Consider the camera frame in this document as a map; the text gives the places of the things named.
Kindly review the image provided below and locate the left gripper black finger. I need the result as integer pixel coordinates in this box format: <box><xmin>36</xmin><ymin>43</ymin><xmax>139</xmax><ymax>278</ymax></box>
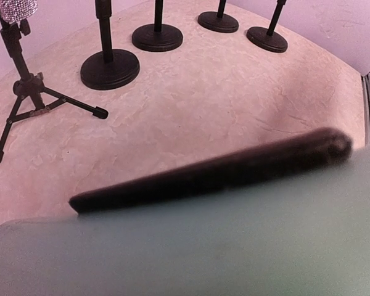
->
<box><xmin>68</xmin><ymin>128</ymin><xmax>353</xmax><ymax>215</ymax></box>

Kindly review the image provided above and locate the teal microphone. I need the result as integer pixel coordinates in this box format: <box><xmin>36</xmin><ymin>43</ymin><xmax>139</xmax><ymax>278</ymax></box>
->
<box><xmin>0</xmin><ymin>146</ymin><xmax>370</xmax><ymax>295</ymax></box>

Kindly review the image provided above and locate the black round-base stand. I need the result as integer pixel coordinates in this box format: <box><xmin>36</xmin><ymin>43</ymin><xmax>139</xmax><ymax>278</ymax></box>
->
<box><xmin>197</xmin><ymin>0</ymin><xmax>239</xmax><ymax>33</ymax></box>

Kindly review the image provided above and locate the black tripod mic stand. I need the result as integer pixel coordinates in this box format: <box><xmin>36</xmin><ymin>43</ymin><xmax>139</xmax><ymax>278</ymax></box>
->
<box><xmin>0</xmin><ymin>18</ymin><xmax>109</xmax><ymax>163</ymax></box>

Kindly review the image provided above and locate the silver rhinestone microphone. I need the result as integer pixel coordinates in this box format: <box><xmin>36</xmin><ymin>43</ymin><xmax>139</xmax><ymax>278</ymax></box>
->
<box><xmin>0</xmin><ymin>0</ymin><xmax>38</xmax><ymax>24</ymax></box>

